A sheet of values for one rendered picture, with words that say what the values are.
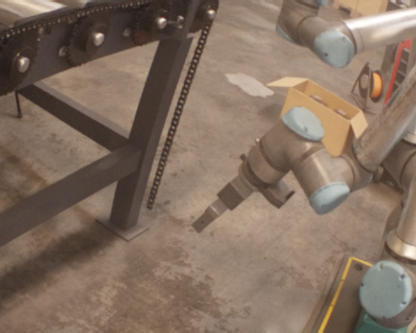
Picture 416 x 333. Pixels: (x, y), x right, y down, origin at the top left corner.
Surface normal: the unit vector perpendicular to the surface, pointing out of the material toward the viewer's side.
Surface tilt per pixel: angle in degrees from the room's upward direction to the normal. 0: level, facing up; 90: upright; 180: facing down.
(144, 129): 90
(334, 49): 92
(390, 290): 95
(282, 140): 89
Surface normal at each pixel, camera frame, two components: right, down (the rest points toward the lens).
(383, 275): -0.70, 0.22
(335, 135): -0.48, 0.27
